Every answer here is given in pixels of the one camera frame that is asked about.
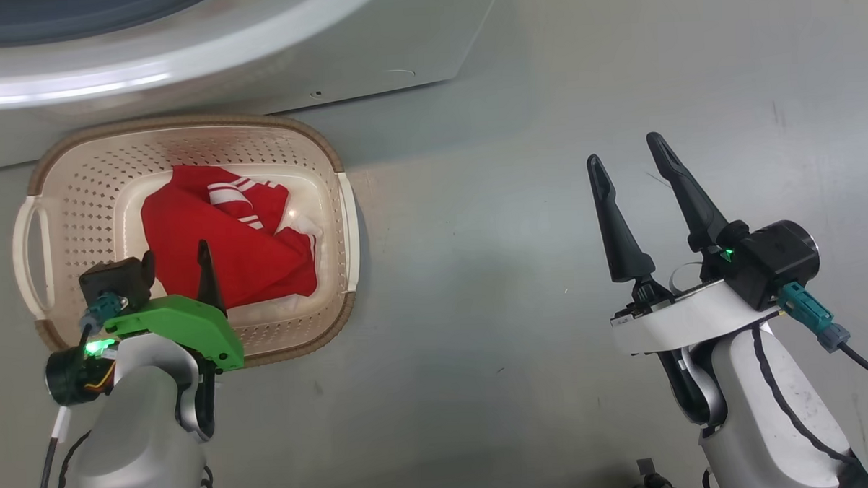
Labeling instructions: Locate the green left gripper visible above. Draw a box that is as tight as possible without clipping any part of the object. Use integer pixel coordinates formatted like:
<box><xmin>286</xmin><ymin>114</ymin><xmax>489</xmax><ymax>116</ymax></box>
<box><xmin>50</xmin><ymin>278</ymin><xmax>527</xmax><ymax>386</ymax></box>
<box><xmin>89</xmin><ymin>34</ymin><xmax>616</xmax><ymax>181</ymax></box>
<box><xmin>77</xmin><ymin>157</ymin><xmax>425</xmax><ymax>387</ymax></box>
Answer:
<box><xmin>40</xmin><ymin>238</ymin><xmax>247</xmax><ymax>408</ymax></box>

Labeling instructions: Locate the left camera cable teal plug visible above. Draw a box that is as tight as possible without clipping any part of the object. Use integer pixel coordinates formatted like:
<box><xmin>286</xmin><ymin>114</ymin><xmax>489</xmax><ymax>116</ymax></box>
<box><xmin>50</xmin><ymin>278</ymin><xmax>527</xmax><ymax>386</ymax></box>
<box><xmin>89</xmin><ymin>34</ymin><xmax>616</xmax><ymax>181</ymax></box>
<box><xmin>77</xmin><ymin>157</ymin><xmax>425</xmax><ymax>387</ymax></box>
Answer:
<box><xmin>28</xmin><ymin>289</ymin><xmax>135</xmax><ymax>488</ymax></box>

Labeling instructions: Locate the cream perforated laundry basket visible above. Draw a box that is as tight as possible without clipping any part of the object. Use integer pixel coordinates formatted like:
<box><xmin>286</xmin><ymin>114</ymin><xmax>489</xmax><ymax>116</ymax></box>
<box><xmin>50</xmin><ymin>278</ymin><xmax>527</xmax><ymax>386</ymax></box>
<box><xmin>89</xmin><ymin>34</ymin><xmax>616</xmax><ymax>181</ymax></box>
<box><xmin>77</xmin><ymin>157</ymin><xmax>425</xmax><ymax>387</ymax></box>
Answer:
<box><xmin>7</xmin><ymin>110</ymin><xmax>365</xmax><ymax>377</ymax></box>

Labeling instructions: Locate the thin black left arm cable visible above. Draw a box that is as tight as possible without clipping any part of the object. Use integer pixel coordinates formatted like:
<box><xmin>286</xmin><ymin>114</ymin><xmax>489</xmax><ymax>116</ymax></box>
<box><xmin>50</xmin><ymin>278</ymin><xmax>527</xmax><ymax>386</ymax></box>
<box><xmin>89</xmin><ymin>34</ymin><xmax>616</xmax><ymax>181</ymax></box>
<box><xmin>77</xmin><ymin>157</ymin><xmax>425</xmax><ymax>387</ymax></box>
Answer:
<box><xmin>53</xmin><ymin>430</ymin><xmax>91</xmax><ymax>488</ymax></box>

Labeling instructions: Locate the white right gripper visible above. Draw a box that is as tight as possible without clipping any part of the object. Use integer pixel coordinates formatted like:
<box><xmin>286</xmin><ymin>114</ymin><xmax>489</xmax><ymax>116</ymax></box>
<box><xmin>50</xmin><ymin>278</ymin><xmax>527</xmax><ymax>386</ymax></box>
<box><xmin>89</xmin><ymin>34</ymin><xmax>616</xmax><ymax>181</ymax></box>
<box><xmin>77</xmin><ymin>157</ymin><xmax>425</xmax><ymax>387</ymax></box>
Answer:
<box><xmin>585</xmin><ymin>127</ymin><xmax>783</xmax><ymax>359</ymax></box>

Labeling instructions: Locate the grey rubber door gasket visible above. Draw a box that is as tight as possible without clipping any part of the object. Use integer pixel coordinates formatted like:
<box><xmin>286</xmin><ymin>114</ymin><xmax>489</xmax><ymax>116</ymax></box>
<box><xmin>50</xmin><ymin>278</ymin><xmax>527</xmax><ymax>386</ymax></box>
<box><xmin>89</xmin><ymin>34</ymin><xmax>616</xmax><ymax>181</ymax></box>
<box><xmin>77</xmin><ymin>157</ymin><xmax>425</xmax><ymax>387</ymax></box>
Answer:
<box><xmin>0</xmin><ymin>0</ymin><xmax>222</xmax><ymax>48</ymax></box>

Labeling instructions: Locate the red garment with white stripes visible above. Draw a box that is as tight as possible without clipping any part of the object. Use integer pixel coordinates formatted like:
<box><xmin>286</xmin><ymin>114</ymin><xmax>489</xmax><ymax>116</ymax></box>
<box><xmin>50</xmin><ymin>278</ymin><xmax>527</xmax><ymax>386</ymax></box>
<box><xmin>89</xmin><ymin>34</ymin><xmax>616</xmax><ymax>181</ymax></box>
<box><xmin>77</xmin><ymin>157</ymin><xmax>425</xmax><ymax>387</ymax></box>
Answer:
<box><xmin>139</xmin><ymin>160</ymin><xmax>320</xmax><ymax>313</ymax></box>

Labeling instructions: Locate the camera cable teal plug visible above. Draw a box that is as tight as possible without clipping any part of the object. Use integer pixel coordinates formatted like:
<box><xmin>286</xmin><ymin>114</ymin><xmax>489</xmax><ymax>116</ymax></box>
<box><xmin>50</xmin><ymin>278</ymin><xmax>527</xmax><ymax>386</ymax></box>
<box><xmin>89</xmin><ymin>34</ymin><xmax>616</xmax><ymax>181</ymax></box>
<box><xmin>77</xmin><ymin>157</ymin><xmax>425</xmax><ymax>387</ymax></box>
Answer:
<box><xmin>777</xmin><ymin>279</ymin><xmax>868</xmax><ymax>396</ymax></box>
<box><xmin>28</xmin><ymin>289</ymin><xmax>135</xmax><ymax>488</ymax></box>

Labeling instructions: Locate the right camera cable teal plug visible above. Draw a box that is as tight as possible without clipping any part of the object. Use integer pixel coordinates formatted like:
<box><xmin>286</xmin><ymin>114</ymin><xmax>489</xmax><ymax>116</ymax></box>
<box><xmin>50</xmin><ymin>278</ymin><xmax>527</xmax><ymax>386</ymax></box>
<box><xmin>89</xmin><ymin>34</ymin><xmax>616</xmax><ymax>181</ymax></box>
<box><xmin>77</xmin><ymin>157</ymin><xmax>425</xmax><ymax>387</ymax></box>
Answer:
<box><xmin>777</xmin><ymin>279</ymin><xmax>868</xmax><ymax>396</ymax></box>

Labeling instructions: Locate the white front-load washing machine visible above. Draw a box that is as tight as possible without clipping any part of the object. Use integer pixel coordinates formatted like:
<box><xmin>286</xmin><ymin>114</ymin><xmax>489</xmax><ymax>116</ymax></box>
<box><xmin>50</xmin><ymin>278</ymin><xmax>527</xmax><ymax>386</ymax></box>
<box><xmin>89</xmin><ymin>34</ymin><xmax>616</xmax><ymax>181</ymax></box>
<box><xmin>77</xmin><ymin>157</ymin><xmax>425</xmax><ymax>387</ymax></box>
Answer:
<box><xmin>0</xmin><ymin>0</ymin><xmax>511</xmax><ymax>173</ymax></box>

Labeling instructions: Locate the twisted black right arm cable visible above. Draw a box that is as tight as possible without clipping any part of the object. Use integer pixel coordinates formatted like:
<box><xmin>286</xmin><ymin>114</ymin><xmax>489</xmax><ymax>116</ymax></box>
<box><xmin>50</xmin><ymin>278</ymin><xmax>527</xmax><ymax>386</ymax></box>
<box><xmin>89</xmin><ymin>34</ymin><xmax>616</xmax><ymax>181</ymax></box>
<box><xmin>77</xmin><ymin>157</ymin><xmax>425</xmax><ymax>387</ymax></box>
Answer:
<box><xmin>750</xmin><ymin>321</ymin><xmax>868</xmax><ymax>488</ymax></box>

